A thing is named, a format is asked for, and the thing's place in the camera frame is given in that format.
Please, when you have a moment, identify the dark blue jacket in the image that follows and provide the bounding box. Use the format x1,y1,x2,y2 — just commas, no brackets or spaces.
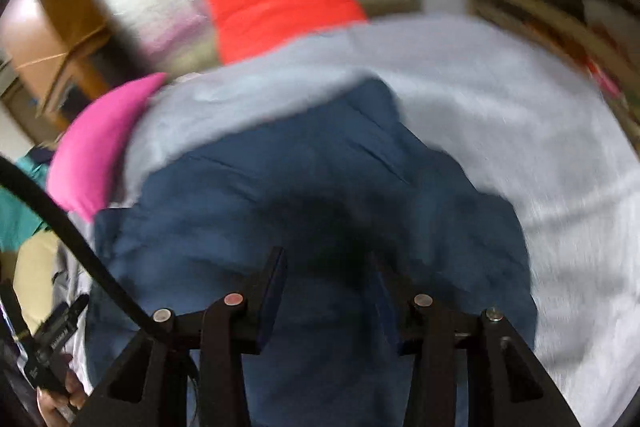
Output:
85,77,538,427

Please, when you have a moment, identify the black cable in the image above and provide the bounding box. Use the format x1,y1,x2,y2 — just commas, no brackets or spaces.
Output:
0,156,201,388

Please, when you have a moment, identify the teal cloth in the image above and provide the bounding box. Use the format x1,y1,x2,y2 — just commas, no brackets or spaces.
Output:
0,154,51,253

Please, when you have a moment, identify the light grey blanket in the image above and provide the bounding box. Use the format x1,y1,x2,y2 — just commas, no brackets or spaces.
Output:
65,14,640,427

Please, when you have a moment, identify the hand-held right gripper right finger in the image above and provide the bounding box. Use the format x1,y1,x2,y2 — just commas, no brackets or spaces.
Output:
371,251,581,427

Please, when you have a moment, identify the beige cushion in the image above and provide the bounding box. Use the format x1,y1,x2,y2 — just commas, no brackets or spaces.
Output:
12,232,68,333

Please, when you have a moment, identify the person's left hand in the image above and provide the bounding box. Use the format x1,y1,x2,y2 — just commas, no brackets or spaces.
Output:
36,369,90,427

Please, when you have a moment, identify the wooden furniture frame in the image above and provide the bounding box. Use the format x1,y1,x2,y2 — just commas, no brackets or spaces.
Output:
0,0,138,132

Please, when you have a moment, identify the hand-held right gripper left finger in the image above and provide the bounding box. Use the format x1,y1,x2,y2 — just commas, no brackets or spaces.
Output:
82,247,287,427

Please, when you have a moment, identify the pink pillow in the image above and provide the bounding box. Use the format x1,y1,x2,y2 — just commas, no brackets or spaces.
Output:
47,72,168,224

